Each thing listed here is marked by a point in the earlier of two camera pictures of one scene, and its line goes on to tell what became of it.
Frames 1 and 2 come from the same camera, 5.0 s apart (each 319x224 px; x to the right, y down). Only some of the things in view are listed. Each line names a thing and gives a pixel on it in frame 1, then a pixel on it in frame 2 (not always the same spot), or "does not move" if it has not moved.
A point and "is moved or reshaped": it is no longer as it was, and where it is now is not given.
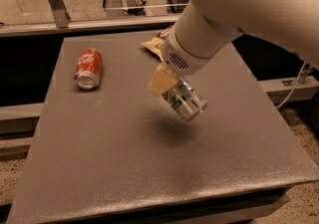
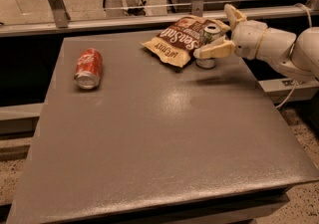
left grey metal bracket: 55,1 does not move
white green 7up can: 185,100 is moved or reshaped
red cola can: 89,68 does not move
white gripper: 183,59 to 248,41
